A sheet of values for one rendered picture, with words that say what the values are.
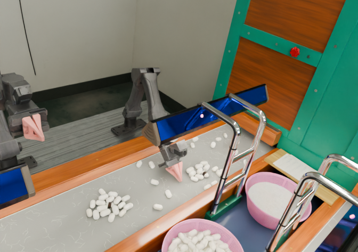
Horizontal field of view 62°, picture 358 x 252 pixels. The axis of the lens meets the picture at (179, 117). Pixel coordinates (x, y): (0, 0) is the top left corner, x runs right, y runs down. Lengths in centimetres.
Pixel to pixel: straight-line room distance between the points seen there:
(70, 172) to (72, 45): 206
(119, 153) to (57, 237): 43
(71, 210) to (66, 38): 219
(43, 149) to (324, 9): 134
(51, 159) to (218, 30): 174
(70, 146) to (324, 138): 117
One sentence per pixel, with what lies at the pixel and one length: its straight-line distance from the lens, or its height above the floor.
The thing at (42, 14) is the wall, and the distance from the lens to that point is 294.
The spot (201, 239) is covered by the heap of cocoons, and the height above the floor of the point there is 72.
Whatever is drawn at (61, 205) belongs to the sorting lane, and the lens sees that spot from 114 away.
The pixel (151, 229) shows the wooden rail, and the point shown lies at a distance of 104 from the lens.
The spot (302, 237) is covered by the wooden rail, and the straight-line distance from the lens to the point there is 120.
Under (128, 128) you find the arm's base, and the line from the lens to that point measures 160.
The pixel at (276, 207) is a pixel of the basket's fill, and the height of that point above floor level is 74.
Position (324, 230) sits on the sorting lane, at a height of 74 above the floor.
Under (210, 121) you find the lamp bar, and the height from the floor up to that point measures 106.
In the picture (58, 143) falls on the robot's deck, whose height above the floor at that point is 67.
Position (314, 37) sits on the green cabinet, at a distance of 141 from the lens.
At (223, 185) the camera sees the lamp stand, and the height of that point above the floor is 87.
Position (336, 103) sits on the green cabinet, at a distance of 141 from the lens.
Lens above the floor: 159
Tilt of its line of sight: 31 degrees down
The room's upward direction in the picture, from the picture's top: 10 degrees clockwise
